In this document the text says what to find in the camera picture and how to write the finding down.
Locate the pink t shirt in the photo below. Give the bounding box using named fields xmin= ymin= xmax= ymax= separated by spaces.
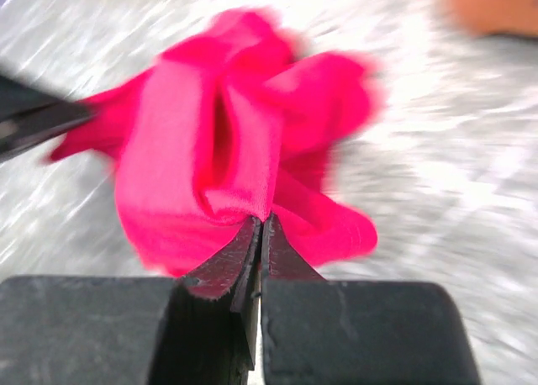
xmin=48 ymin=9 xmax=378 ymax=277

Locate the orange plastic tub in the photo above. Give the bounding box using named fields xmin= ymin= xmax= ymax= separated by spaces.
xmin=440 ymin=0 xmax=537 ymax=38

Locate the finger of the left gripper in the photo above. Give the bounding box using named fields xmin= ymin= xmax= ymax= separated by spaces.
xmin=1 ymin=75 xmax=94 ymax=162

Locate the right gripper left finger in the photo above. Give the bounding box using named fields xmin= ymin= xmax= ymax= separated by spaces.
xmin=149 ymin=218 xmax=261 ymax=385

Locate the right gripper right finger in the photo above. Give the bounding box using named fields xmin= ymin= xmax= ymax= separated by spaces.
xmin=261 ymin=216 xmax=481 ymax=385

